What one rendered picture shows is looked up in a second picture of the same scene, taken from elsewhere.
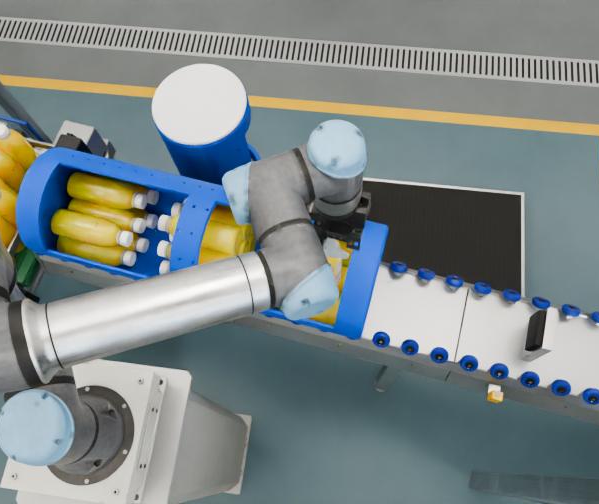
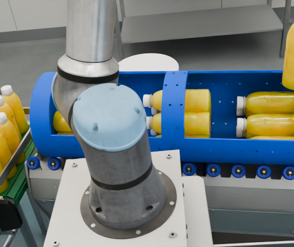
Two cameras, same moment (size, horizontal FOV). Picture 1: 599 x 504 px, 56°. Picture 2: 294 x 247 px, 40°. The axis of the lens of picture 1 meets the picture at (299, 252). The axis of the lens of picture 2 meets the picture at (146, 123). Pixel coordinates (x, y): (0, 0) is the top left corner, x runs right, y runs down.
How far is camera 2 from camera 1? 89 cm
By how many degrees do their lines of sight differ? 34
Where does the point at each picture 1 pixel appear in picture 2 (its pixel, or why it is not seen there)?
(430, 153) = not seen: hidden behind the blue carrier
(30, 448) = (113, 115)
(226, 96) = (163, 63)
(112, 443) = (161, 186)
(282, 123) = not seen: hidden behind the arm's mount
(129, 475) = (182, 220)
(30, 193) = (43, 86)
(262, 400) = not seen: outside the picture
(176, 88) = (127, 64)
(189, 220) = (173, 78)
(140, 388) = (170, 161)
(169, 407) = (190, 201)
